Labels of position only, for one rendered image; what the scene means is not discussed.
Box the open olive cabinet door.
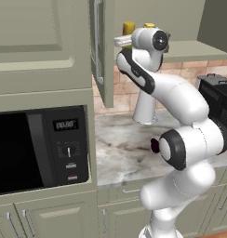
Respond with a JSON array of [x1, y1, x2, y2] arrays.
[[88, 0, 116, 109]]

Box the olive drawer front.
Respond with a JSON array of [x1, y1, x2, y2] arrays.
[[97, 177, 169, 206]]

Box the open olive wall cabinet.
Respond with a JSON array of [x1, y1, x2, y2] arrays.
[[113, 0, 227, 64]]

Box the silver drawer handle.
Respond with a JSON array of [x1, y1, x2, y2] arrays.
[[122, 188, 141, 194]]

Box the olive wall cabinet door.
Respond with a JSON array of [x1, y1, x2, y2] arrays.
[[0, 0, 94, 96]]

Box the dark maroon round item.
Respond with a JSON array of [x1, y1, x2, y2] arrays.
[[150, 138, 161, 154]]

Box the black countertop appliance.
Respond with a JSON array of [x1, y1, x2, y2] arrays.
[[196, 73, 227, 138]]

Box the silver base cabinet handle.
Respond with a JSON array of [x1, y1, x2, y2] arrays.
[[101, 208, 108, 234], [6, 211, 20, 238], [21, 209, 36, 238], [219, 186, 227, 211]]

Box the olive base cabinet door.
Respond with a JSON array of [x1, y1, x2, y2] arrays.
[[13, 191, 100, 238], [0, 204, 18, 238], [180, 183, 227, 237], [98, 202, 154, 238]]

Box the black built-in microwave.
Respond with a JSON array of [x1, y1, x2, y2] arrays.
[[0, 104, 90, 197]]

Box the yellow condiment bottle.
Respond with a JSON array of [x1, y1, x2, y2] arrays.
[[122, 20, 137, 36]]

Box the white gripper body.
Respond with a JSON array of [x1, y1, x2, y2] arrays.
[[113, 34, 134, 48]]

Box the long silver cabinet door handle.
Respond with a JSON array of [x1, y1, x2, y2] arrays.
[[92, 0, 105, 86]]

